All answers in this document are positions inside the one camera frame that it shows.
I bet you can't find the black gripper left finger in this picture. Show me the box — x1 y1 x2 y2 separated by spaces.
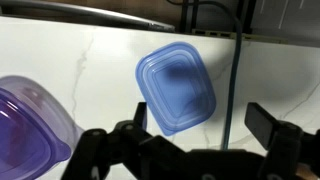
61 101 201 180

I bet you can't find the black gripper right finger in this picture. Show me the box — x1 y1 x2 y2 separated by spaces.
244 102 320 180

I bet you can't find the purple translucent plastic lid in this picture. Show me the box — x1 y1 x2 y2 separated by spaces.
0 75 84 180

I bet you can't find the blue plastic lid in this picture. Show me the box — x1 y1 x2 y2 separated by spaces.
134 41 218 137

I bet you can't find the long black power cable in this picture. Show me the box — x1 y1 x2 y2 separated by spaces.
166 0 243 151

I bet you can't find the perforated metal frame rail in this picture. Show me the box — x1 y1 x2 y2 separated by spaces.
191 28 288 45

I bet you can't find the gray dishwasher with bar handle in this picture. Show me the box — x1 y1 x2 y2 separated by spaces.
0 0 177 33

